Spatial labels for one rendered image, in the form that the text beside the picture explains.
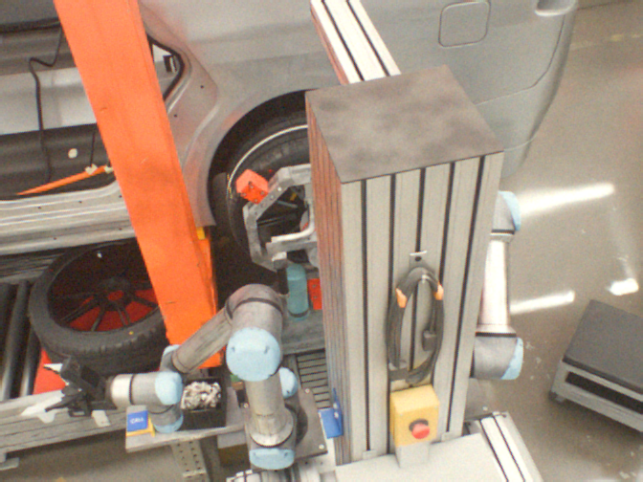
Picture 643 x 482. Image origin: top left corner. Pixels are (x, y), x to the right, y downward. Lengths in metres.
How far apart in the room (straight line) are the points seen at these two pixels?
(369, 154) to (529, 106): 1.86
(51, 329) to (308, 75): 1.42
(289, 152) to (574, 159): 2.32
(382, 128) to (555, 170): 3.28
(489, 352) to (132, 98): 1.17
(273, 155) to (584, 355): 1.43
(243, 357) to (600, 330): 1.86
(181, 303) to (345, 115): 1.40
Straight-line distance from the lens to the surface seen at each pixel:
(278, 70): 2.51
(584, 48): 5.50
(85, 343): 2.95
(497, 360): 2.09
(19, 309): 3.52
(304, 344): 3.21
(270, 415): 1.81
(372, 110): 1.17
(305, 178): 2.50
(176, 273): 2.33
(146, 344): 2.95
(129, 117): 1.95
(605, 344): 3.09
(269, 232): 2.89
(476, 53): 2.67
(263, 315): 1.61
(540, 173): 4.33
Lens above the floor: 2.69
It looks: 45 degrees down
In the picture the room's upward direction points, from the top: 5 degrees counter-clockwise
